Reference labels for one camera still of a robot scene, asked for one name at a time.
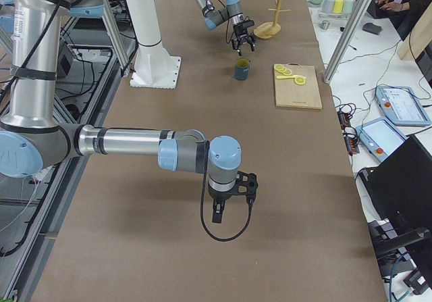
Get dark blue mug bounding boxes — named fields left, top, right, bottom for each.
left=234, top=58, right=250, bottom=81

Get wooden cup storage rack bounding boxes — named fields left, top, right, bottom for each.
left=254, top=0, right=290, bottom=40

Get small metal cup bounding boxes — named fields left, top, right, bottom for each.
left=319, top=20, right=330, bottom=30

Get grey cup lying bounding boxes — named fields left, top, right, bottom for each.
left=322, top=0, right=335, bottom=13

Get yellow cup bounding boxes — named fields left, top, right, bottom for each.
left=332, top=0, right=344, bottom=14

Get light blue cup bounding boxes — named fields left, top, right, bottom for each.
left=342, top=0, right=355, bottom=15

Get overlapping lemon slices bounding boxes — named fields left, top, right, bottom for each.
left=273, top=64, right=292, bottom=76

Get yellow plastic knife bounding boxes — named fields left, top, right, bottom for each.
left=276, top=75, right=301, bottom=80

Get single lemon slice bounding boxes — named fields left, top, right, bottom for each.
left=294, top=75, right=306, bottom=85

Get wooden cutting board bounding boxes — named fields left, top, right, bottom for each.
left=273, top=64, right=323, bottom=109

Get far blue teach pendant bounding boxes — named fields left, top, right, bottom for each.
left=376, top=86, right=431, bottom=126

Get blue teach pendant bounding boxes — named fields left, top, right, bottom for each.
left=356, top=118, right=408, bottom=162
left=376, top=86, right=431, bottom=126

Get near blue teach pendant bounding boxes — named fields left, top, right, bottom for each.
left=356, top=118, right=408, bottom=162

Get black computer monitor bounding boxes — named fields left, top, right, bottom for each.
left=358, top=136, right=431, bottom=232

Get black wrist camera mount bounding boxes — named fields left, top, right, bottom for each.
left=234, top=171, right=259, bottom=207

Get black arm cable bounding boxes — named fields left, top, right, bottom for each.
left=200, top=140, right=254, bottom=243

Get white pedestal column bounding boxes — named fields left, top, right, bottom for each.
left=126, top=0, right=181, bottom=89

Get aluminium frame post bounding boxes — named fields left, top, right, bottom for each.
left=323, top=0, right=372, bottom=84

